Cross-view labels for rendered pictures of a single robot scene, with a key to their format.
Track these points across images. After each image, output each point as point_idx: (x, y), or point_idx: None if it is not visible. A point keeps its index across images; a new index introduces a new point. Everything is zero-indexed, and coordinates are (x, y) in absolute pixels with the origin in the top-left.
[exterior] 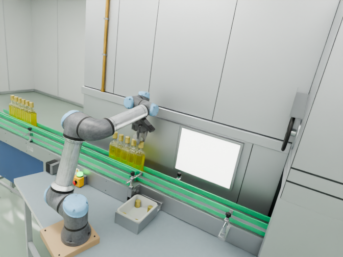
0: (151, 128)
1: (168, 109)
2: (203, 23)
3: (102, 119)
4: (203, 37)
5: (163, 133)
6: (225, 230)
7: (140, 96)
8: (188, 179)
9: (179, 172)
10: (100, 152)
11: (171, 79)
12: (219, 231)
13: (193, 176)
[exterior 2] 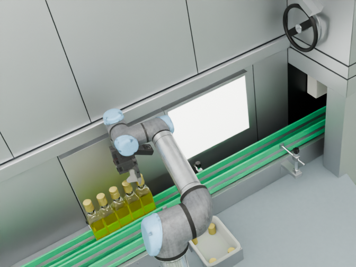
0: (150, 148)
1: (131, 105)
2: None
3: (192, 193)
4: None
5: None
6: (290, 166)
7: (119, 123)
8: (197, 159)
9: (197, 162)
10: (64, 250)
11: (116, 63)
12: (278, 172)
13: (206, 151)
